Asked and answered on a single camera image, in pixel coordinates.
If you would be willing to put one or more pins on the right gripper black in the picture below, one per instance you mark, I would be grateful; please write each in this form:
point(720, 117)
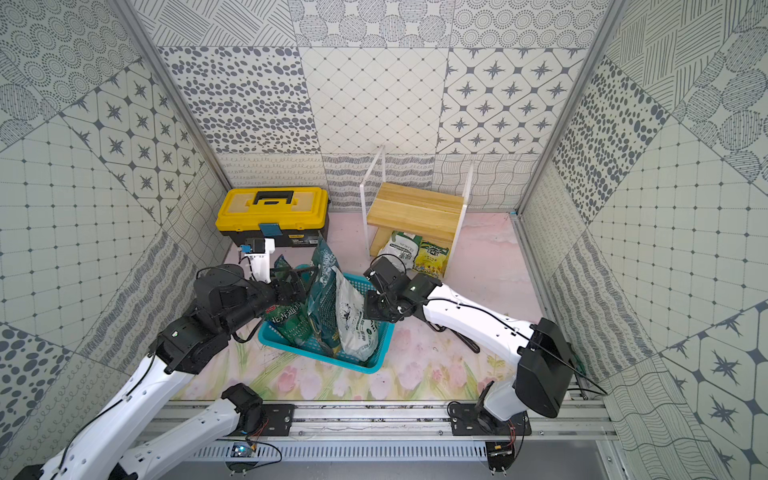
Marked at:
point(370, 310)

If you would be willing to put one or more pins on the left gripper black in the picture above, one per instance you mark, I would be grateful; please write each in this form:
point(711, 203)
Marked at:
point(288, 288)

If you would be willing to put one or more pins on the teal plastic basket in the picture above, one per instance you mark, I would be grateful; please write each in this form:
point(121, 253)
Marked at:
point(270, 337)

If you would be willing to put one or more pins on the colourful green fertilizer bag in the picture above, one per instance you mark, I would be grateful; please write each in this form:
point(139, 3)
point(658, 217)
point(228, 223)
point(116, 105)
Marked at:
point(292, 321)

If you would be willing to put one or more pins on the clear white fertilizer bag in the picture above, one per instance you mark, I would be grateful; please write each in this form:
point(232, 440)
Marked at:
point(359, 336)

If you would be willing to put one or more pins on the white green small fertilizer bag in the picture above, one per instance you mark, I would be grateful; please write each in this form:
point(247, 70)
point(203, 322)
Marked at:
point(404, 246)

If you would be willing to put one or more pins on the tall dark green fertilizer bag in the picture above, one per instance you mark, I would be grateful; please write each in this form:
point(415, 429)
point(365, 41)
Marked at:
point(321, 304)

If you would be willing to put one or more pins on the yellow small fertilizer bag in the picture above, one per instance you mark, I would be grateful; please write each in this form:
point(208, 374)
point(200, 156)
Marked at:
point(431, 259)

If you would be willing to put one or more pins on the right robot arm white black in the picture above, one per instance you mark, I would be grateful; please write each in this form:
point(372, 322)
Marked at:
point(541, 357)

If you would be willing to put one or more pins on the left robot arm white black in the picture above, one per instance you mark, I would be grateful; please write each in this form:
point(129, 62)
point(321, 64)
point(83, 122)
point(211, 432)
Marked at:
point(226, 301)

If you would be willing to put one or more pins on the yellow black toolbox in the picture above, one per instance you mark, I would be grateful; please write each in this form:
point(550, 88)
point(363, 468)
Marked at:
point(291, 216)

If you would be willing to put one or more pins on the black slotted scoop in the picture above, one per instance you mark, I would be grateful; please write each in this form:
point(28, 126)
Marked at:
point(473, 346)

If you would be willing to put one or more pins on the left controller board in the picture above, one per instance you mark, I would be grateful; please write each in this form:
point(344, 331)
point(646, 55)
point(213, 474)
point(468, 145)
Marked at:
point(241, 459)

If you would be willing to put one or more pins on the controller board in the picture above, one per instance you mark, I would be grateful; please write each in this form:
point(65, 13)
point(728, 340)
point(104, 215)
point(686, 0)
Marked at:
point(241, 459)
point(500, 457)

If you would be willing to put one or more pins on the right controller board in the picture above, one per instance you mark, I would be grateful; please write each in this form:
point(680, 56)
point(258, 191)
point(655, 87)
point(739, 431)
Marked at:
point(500, 457)

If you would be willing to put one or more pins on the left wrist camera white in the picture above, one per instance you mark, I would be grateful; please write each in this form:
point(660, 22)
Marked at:
point(257, 252)

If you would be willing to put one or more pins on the wooden white frame shelf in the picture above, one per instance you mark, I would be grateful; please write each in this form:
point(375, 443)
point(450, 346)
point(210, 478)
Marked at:
point(434, 216)

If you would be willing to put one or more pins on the aluminium mounting rail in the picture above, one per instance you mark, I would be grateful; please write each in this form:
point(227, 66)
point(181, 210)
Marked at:
point(428, 420)

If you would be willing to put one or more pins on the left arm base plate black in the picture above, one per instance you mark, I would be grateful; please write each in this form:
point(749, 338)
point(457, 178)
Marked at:
point(279, 419)

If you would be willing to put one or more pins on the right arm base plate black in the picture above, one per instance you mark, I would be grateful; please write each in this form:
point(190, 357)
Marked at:
point(467, 420)

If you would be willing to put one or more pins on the grey slotted cable duct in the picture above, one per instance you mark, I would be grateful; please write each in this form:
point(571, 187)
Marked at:
point(352, 451)

